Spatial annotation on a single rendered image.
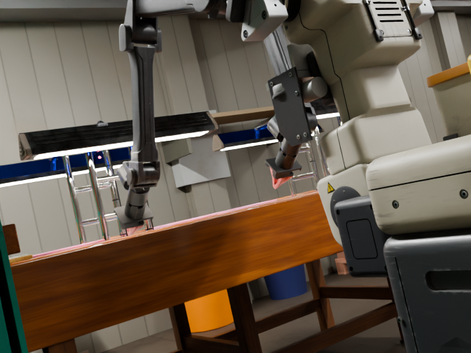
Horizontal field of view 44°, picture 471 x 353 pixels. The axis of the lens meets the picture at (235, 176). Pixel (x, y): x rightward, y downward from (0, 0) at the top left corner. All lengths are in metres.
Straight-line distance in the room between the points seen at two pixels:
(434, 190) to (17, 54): 3.72
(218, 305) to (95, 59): 1.99
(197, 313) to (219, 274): 2.46
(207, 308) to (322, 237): 2.30
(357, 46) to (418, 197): 0.42
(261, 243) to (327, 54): 0.58
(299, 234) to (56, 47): 3.06
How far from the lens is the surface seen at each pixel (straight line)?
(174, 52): 4.60
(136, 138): 1.60
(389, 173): 0.89
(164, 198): 4.40
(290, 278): 4.44
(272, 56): 1.77
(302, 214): 1.67
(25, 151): 1.67
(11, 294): 1.29
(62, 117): 4.25
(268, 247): 1.59
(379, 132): 1.20
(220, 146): 2.57
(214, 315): 3.95
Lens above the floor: 0.79
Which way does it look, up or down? 3 degrees up
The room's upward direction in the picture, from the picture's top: 13 degrees counter-clockwise
